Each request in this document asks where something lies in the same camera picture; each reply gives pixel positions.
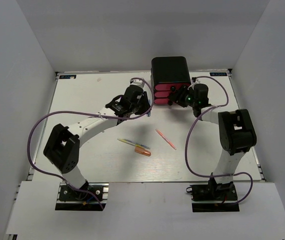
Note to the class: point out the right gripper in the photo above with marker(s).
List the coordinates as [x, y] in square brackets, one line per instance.
[174, 96]

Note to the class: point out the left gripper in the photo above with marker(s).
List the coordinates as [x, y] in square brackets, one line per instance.
[145, 99]

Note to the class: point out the black pink drawer organizer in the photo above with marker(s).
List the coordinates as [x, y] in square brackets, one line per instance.
[168, 74]

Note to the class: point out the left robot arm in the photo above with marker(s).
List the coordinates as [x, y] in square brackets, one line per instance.
[63, 146]

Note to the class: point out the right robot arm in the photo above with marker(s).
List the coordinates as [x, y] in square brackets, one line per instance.
[236, 131]

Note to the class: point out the orange pink pen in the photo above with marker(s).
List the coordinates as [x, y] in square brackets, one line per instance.
[165, 139]

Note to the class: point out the yellow blue pen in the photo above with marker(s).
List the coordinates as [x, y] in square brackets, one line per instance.
[132, 143]

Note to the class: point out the right blue table label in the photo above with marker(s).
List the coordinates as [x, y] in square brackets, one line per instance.
[218, 74]

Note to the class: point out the blue table label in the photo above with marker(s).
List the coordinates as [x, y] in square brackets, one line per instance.
[218, 74]
[68, 76]

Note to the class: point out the left blue table label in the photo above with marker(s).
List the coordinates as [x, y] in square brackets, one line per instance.
[68, 76]

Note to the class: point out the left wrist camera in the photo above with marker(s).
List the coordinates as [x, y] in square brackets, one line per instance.
[137, 82]

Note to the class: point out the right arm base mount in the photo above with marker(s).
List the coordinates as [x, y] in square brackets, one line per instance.
[204, 201]

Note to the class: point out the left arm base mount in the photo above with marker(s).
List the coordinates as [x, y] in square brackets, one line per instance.
[71, 200]

